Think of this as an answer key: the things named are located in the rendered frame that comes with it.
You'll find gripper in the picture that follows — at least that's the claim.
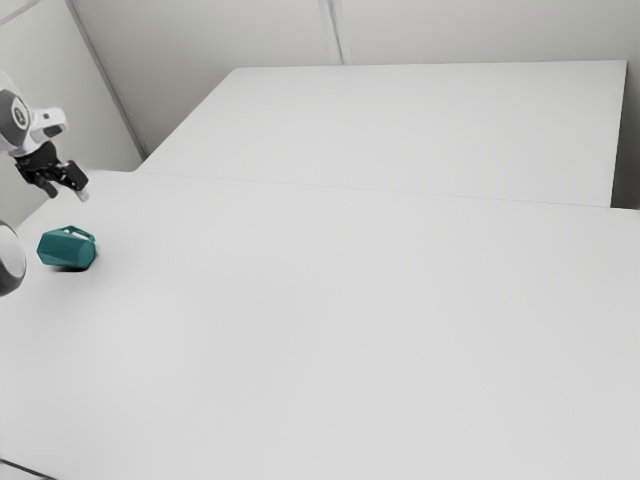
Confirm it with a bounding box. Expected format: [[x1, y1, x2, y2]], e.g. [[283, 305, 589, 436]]
[[13, 141, 91, 203]]

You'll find teal faceted mug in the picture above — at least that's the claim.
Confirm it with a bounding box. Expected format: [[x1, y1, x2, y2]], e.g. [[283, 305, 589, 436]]
[[36, 225, 97, 272]]

